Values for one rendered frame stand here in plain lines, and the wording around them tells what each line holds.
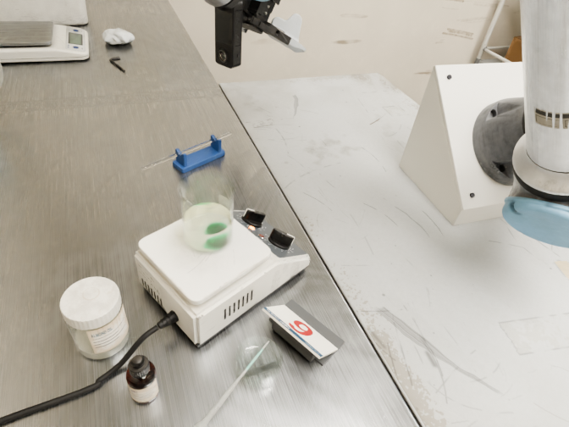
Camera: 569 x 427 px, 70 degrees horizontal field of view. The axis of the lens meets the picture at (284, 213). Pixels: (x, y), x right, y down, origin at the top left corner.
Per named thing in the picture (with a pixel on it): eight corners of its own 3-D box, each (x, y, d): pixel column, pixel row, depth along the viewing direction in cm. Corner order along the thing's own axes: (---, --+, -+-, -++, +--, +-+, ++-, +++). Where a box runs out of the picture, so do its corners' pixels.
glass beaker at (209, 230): (183, 222, 53) (179, 169, 47) (233, 222, 54) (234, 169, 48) (179, 263, 47) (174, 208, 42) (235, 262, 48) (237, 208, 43)
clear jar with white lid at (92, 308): (65, 342, 48) (46, 301, 42) (108, 308, 52) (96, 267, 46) (98, 372, 45) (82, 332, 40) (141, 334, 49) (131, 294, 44)
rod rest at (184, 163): (214, 147, 81) (214, 131, 79) (225, 155, 80) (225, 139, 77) (172, 165, 75) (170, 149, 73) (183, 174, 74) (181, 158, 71)
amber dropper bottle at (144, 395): (131, 379, 45) (121, 346, 41) (159, 375, 46) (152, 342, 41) (130, 407, 43) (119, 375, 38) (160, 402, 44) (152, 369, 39)
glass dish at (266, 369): (226, 379, 46) (227, 370, 45) (245, 339, 50) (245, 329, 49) (272, 396, 45) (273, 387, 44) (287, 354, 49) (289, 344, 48)
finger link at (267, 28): (295, 37, 75) (253, 13, 70) (291, 45, 75) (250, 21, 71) (284, 37, 79) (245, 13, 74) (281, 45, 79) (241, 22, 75)
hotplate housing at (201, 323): (251, 222, 66) (252, 183, 61) (310, 269, 60) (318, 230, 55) (124, 295, 53) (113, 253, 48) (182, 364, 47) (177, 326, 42)
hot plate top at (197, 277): (214, 206, 56) (214, 201, 56) (274, 256, 50) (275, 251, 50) (135, 246, 49) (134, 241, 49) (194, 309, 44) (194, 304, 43)
